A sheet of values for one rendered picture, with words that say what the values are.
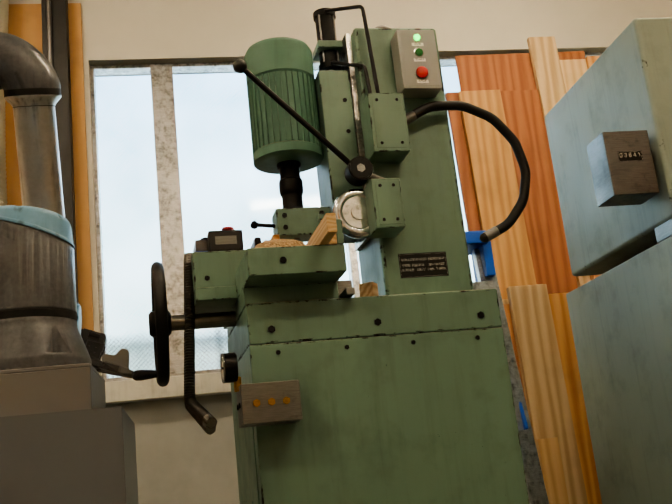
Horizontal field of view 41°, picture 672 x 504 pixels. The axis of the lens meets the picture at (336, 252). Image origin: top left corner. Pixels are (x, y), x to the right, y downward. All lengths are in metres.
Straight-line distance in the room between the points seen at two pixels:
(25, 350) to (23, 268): 0.13
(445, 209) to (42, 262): 1.08
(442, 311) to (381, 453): 0.34
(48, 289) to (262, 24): 2.57
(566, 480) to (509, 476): 1.29
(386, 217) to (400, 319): 0.24
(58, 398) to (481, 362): 0.99
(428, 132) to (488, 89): 1.64
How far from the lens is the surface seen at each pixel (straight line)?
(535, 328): 3.38
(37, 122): 2.00
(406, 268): 2.15
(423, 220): 2.20
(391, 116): 2.18
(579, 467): 3.35
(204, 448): 3.41
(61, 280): 1.51
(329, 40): 2.41
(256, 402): 1.82
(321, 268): 1.90
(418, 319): 2.01
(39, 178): 1.99
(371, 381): 1.96
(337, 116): 2.28
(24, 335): 1.46
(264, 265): 1.88
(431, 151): 2.26
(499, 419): 2.04
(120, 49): 3.85
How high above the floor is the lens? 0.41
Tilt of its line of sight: 14 degrees up
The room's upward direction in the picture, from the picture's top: 6 degrees counter-clockwise
